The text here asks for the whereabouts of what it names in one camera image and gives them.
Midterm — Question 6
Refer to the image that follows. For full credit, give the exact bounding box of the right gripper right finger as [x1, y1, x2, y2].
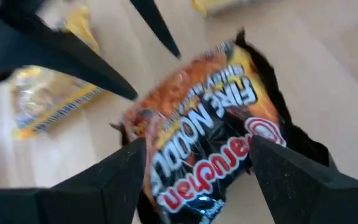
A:
[249, 134, 358, 224]

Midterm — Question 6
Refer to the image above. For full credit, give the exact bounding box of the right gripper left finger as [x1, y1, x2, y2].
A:
[0, 138, 148, 224]

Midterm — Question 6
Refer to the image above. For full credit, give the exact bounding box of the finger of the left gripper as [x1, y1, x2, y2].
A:
[20, 18, 138, 100]
[128, 0, 182, 60]

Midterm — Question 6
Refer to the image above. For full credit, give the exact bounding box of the yellow Maruchan noodle pack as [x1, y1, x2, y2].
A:
[9, 64, 104, 141]
[191, 0, 264, 17]
[63, 5, 101, 55]

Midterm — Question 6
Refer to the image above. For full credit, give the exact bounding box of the black Fire noodle pack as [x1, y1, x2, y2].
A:
[110, 29, 338, 224]

